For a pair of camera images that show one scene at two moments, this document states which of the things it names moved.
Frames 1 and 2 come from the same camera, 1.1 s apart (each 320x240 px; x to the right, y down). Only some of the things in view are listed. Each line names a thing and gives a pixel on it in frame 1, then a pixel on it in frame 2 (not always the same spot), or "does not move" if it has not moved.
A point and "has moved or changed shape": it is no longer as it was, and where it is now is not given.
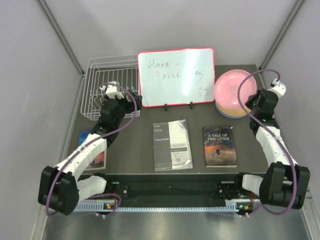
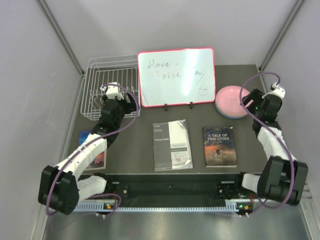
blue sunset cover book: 100,162 does not move
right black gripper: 248,103 does not move
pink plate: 226,88 has moved or changed shape
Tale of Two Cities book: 219,147 does not move
